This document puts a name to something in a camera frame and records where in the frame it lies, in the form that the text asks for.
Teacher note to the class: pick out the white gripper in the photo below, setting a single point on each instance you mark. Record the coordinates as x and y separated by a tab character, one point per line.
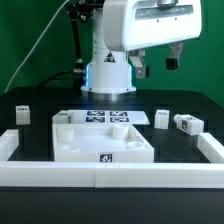
136	24

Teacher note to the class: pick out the white square tabletop part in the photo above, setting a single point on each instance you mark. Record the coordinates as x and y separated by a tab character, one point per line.
100	142

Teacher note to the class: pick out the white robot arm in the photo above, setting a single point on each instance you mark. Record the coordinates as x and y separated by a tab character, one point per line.
110	73

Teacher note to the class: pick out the white tag base sheet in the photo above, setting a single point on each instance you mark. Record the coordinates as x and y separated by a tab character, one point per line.
106	116

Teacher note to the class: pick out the white U-shaped fence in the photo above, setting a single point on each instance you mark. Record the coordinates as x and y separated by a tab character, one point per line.
102	175

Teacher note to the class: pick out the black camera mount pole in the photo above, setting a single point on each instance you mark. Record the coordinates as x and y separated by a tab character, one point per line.
81	11

